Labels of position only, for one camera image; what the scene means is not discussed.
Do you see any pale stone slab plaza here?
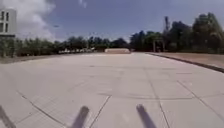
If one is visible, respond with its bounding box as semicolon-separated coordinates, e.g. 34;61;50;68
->
0;52;224;128

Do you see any robot's own part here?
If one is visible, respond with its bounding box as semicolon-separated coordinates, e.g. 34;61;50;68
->
70;105;91;128
135;103;157;128

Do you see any tall tower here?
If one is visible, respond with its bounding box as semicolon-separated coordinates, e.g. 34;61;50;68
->
163;15;170;34

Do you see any row of trees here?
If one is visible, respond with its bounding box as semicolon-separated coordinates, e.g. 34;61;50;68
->
0;12;224;58

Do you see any raised reddish ground strip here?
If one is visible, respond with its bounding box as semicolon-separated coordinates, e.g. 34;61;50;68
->
145;51;224;74

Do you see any white building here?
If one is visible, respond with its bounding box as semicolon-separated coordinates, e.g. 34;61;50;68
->
0;8;18;38

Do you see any low pale wall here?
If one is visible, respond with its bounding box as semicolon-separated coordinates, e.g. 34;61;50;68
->
104;48;131;55

